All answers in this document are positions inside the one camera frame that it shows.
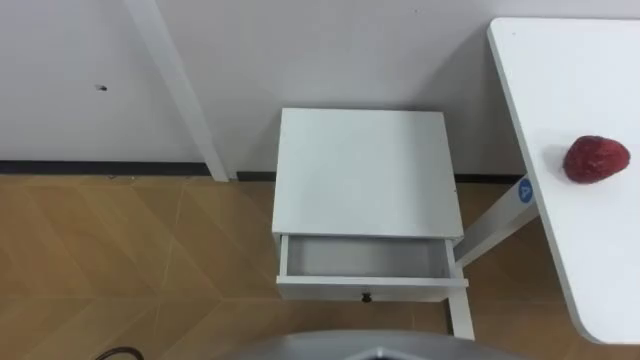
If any red strawberry soft toy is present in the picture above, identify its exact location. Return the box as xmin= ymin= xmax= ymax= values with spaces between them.
xmin=562 ymin=134 xmax=632 ymax=185

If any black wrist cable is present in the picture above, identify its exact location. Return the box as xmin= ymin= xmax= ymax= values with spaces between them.
xmin=94 ymin=346 xmax=146 ymax=360

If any robot body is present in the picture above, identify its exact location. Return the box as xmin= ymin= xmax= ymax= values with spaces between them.
xmin=214 ymin=328 xmax=531 ymax=360

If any white cabinet drawer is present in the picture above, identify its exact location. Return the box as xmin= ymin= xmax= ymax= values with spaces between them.
xmin=275 ymin=233 xmax=470 ymax=304

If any white bedside cabinet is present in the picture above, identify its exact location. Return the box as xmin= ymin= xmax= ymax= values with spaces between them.
xmin=271 ymin=107 xmax=466 ymax=246

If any white desk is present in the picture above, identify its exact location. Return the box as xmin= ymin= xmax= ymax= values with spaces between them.
xmin=446 ymin=17 xmax=640 ymax=346

